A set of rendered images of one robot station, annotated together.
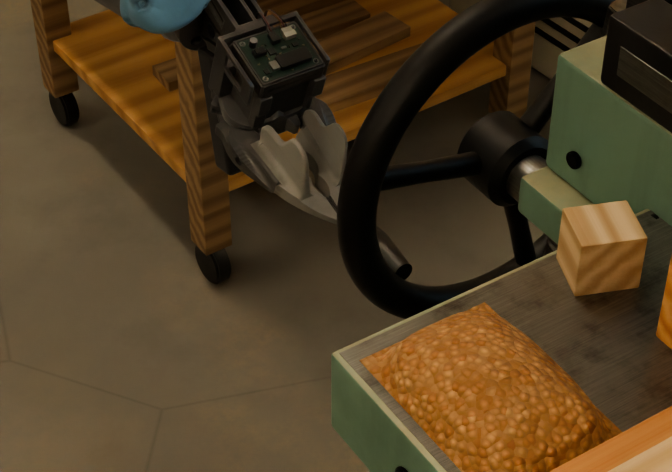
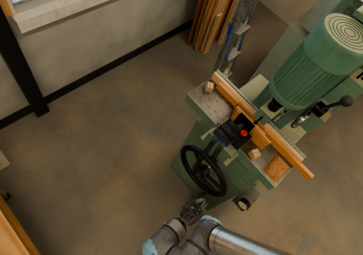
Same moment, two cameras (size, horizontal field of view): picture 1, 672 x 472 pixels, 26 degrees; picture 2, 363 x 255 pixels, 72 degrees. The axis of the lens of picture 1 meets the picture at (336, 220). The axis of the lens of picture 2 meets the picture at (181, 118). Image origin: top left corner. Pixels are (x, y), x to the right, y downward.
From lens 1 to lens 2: 134 cm
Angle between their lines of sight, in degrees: 70
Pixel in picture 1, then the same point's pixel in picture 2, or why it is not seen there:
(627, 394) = (270, 153)
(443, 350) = (278, 172)
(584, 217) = (256, 155)
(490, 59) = not seen: outside the picture
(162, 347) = not seen: outside the picture
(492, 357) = (278, 166)
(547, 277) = (255, 161)
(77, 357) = not seen: outside the picture
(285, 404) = (99, 242)
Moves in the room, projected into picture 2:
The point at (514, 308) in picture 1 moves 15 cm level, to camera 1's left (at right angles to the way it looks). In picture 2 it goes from (261, 165) to (271, 199)
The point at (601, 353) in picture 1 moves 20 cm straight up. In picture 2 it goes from (265, 156) to (290, 139)
